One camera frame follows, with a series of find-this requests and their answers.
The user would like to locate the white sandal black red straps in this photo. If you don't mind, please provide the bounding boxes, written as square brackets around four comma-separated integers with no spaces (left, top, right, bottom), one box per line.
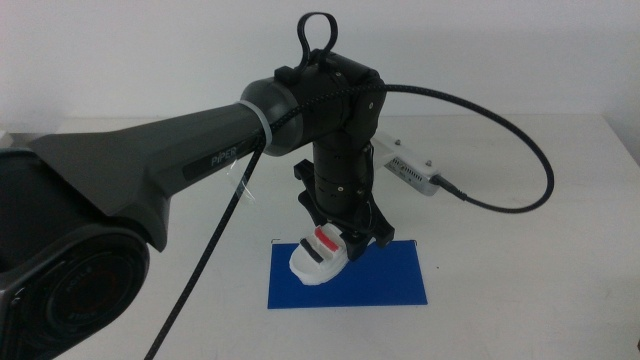
[288,223,352,288]

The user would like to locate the black braided cable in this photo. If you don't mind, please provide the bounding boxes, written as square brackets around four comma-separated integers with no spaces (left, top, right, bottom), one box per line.
[143,83,556,360]

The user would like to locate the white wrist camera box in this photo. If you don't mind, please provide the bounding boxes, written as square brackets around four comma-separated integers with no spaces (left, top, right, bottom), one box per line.
[371,131,443,197]

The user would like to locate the blue rectangular mat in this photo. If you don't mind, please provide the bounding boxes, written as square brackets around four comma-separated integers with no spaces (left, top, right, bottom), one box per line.
[266,239,429,310]

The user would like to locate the black looped thin cable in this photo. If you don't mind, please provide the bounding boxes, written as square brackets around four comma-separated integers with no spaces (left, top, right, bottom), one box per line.
[296,11,340,72]

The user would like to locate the white zip tie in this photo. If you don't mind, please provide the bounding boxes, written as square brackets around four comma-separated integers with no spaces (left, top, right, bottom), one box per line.
[237,99,274,157]

